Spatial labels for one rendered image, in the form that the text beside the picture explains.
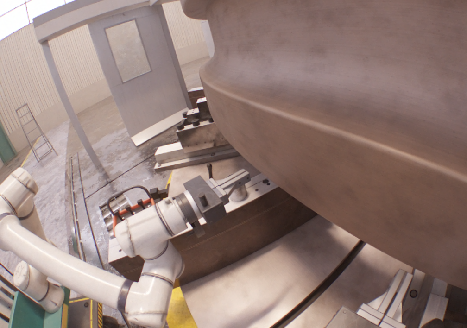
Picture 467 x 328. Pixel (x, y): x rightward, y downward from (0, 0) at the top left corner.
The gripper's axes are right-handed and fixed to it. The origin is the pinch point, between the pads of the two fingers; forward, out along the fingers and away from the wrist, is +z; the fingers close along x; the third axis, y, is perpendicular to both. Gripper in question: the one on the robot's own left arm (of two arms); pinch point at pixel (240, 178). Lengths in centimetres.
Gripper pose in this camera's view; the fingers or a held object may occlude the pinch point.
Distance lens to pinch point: 54.3
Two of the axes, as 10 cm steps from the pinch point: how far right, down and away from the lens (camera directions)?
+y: -2.2, -8.3, -5.2
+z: 8.4, -4.4, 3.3
